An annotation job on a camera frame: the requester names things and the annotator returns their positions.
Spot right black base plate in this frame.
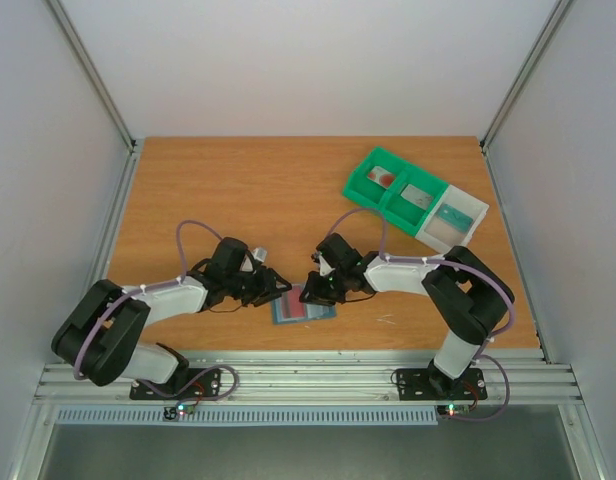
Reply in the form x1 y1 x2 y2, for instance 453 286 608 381
390 368 488 401

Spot right aluminium corner post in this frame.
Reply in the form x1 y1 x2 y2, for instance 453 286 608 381
478 0 575 151

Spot grey card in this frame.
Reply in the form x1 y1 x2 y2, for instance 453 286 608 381
400 184 434 210

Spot right small circuit board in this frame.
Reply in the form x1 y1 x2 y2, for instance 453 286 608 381
437 403 476 417

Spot small circuit board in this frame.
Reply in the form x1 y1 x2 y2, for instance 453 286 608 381
437 403 476 417
162 404 196 421

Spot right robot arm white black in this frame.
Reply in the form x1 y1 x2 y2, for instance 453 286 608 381
300 233 516 399

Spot green plastic bin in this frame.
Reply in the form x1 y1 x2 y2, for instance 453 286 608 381
380 167 449 236
342 147 409 209

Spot teal card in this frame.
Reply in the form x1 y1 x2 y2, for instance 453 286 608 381
436 203 473 233

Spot aluminium corner post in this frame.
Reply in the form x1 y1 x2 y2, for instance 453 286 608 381
43 0 138 151
478 0 575 151

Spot left aluminium corner post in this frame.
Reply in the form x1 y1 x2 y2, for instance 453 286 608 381
43 0 138 151

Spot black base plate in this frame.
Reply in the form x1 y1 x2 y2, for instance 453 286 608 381
129 368 222 401
390 368 488 401

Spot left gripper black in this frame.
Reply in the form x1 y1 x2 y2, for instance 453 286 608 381
226 266 292 307

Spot green plastic bin middle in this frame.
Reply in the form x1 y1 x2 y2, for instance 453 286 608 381
380 167 449 236

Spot red circle card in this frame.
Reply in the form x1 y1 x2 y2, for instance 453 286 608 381
367 165 396 189

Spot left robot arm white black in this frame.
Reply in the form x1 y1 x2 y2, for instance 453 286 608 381
51 237 292 398

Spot left small circuit board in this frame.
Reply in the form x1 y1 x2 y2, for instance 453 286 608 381
162 404 196 421

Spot aluminium rail base frame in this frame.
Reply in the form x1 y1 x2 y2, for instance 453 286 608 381
13 136 608 479

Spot white plastic bin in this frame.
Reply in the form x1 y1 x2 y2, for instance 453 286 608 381
415 185 489 253

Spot white card red circles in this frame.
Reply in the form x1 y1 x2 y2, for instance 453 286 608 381
281 288 307 321

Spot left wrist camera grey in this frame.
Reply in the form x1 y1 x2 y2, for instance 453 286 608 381
252 247 268 264

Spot green plastic bin far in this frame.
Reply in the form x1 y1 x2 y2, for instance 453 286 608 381
342 147 409 209

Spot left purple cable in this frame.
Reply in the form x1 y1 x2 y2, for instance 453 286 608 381
73 219 239 403

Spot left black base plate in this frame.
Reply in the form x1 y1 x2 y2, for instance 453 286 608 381
129 368 222 401

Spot teal card holder wallet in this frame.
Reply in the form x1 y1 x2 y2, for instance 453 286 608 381
271 284 336 325

